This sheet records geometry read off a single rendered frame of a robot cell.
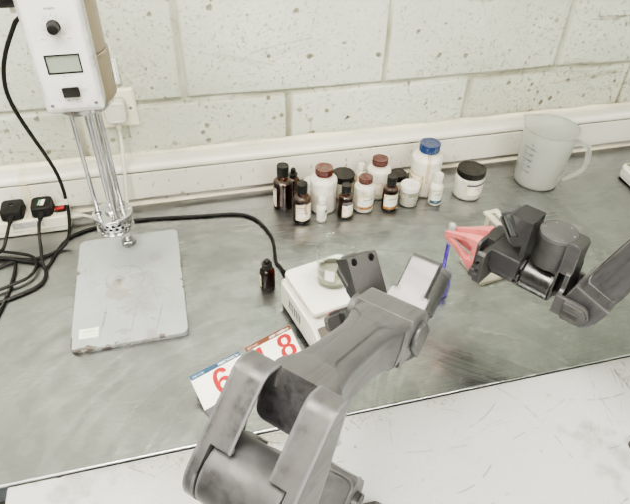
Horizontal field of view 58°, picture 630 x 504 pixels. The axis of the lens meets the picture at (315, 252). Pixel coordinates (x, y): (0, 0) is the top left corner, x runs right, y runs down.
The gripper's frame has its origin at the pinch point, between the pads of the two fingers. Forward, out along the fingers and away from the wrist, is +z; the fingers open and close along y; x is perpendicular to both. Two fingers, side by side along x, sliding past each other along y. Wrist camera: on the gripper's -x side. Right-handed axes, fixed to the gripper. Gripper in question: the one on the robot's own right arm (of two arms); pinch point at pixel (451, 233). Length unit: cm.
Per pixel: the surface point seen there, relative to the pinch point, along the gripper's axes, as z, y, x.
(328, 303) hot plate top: 7.6, 24.0, 5.7
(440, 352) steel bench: -8.6, 12.3, 15.0
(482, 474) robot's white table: -25.8, 26.8, 15.6
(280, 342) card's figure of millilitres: 10.9, 32.3, 11.4
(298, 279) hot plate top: 15.3, 23.5, 5.4
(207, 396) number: 12, 47, 13
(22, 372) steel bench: 38, 65, 13
